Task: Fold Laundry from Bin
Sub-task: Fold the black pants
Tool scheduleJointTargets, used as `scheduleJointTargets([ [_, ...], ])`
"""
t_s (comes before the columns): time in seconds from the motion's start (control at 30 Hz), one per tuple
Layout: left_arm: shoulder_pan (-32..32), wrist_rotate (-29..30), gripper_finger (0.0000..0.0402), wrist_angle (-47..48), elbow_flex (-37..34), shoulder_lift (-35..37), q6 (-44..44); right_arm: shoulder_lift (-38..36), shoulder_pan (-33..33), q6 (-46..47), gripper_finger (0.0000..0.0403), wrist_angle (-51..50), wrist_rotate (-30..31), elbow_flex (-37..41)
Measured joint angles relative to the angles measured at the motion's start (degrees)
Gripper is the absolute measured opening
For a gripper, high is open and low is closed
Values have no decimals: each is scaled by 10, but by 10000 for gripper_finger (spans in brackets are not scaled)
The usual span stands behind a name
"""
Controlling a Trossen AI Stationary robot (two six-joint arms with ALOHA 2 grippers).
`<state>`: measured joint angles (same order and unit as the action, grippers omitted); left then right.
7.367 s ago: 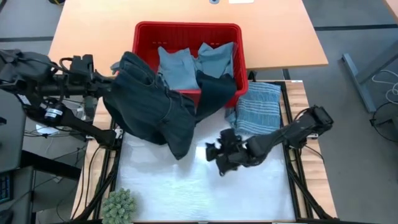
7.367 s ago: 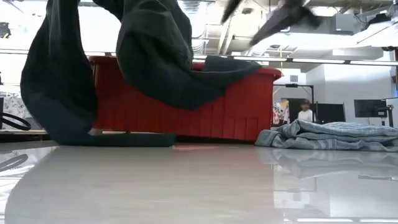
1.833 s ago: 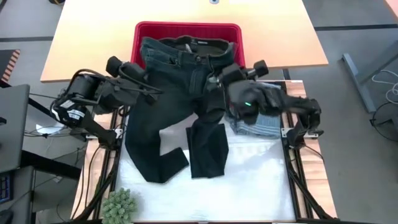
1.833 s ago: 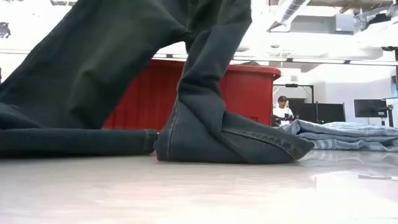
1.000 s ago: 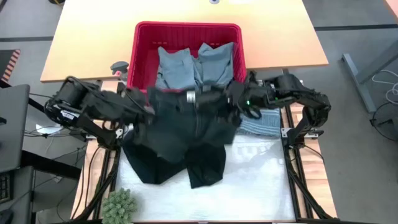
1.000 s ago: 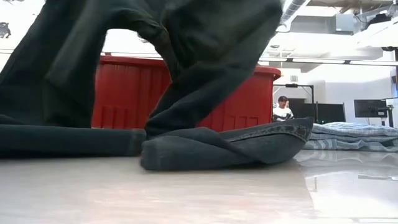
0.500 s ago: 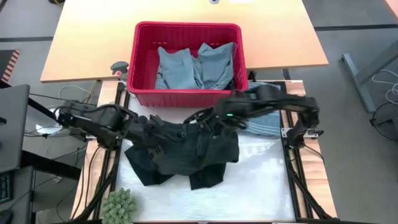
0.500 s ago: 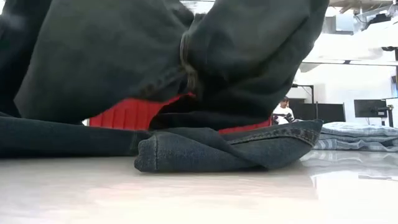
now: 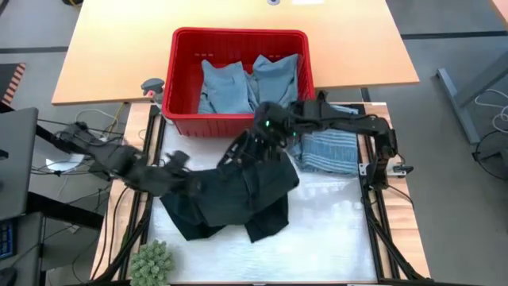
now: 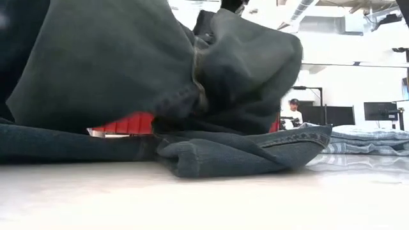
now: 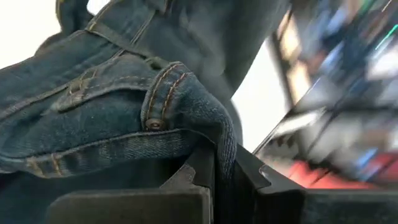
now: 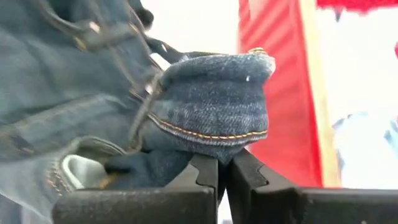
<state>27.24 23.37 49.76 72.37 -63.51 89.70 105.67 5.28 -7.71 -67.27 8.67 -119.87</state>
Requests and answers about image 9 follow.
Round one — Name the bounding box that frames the black desk beam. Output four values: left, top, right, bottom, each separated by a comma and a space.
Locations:
25, 191, 105, 230

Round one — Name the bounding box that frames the black stand pole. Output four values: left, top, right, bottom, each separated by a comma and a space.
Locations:
33, 124, 67, 154

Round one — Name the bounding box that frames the red plastic bin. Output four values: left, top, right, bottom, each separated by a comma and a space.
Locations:
161, 26, 317, 138

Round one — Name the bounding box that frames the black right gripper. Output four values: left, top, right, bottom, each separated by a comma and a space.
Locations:
216, 130, 286, 168

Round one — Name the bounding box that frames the yellow floor cable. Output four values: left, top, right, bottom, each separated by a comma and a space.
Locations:
106, 102, 125, 138

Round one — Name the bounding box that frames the light blue garment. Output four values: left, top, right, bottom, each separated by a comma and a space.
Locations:
197, 53, 299, 116

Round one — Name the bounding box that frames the white floor cable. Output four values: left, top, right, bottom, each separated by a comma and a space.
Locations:
474, 87, 508, 125

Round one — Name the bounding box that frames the clear spray bottle grey trigger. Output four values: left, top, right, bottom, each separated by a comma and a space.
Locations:
140, 77, 167, 107

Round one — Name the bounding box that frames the black garment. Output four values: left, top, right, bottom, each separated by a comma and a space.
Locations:
160, 153, 301, 244

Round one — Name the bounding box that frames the black aluminium table frame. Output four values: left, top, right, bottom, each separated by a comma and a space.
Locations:
90, 101, 433, 286

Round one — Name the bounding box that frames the black floor cable loop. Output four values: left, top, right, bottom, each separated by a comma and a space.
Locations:
471, 129, 508, 184

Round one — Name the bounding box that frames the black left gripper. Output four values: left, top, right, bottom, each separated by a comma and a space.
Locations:
156, 149, 202, 198

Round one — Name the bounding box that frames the orange black striped mat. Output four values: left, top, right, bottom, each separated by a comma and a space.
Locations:
0, 62, 27, 106

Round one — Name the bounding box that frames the striped blue-green towel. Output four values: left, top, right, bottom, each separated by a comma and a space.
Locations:
287, 103, 362, 177

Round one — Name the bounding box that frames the green artificial plant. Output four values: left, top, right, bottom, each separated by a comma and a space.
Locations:
129, 239, 177, 286

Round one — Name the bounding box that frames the dark grey monitor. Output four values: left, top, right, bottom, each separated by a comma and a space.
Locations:
0, 106, 40, 222

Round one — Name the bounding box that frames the light wooden desk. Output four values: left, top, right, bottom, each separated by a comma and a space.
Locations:
51, 0, 421, 106
494, 0, 508, 23

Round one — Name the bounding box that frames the grey metal table leg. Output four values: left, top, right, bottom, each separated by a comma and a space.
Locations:
435, 50, 508, 145

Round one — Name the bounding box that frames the white round stand base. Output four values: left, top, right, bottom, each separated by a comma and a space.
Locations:
44, 154, 85, 173

